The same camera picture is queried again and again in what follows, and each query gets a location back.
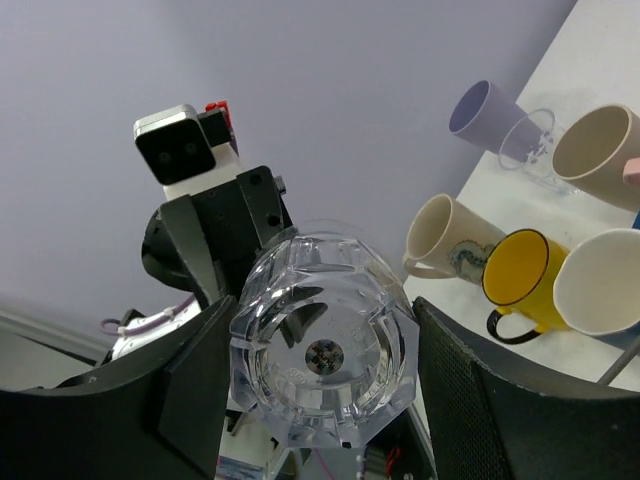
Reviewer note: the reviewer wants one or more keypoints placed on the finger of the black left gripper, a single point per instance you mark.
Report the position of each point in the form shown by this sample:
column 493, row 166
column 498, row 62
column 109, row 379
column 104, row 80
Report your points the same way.
column 184, row 229

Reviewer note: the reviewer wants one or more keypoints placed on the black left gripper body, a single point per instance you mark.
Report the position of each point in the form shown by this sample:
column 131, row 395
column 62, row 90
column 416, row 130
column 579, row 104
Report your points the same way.
column 239, row 218

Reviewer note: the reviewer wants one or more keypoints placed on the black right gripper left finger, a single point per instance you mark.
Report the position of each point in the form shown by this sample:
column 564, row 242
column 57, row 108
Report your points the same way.
column 156, row 413

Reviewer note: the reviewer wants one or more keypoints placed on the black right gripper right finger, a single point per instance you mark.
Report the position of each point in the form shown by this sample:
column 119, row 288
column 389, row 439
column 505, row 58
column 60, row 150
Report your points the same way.
column 493, row 414

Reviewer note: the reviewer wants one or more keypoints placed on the clear glass tumbler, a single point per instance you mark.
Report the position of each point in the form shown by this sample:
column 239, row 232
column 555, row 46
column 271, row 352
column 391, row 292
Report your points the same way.
column 324, row 344

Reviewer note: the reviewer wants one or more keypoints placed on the yellow mug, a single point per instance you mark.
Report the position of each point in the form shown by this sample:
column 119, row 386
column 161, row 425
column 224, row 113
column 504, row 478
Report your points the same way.
column 519, row 277

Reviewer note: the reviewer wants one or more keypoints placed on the blue mug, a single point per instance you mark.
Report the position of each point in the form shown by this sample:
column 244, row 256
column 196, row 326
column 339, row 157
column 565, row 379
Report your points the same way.
column 596, row 290

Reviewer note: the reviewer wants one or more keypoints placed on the cream seahorse mug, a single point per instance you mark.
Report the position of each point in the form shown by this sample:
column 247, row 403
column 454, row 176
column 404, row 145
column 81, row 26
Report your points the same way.
column 448, row 240

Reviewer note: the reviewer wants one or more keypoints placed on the lavender plastic cup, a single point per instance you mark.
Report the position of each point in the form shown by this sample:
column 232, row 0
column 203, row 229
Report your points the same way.
column 485, row 116

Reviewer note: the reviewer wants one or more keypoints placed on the clear textured glass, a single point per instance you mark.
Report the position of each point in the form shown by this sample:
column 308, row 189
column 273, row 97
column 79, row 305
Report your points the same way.
column 528, row 149

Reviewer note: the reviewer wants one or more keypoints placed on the pink faceted mug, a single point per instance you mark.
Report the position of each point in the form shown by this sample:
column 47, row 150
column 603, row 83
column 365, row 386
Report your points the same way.
column 631, row 172

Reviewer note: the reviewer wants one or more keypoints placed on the beige plastic cup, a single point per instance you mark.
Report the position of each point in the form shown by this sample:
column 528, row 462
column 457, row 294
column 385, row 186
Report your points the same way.
column 592, row 154

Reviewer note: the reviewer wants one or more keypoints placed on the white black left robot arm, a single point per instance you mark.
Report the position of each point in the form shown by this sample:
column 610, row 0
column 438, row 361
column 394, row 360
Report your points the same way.
column 136, row 330

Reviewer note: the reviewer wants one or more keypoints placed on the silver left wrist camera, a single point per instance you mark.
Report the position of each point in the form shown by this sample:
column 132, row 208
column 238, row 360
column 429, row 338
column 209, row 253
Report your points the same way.
column 188, row 151

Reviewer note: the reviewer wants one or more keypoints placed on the grey wire dish rack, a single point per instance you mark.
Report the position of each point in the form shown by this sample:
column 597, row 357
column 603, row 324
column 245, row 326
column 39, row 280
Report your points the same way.
column 619, row 365

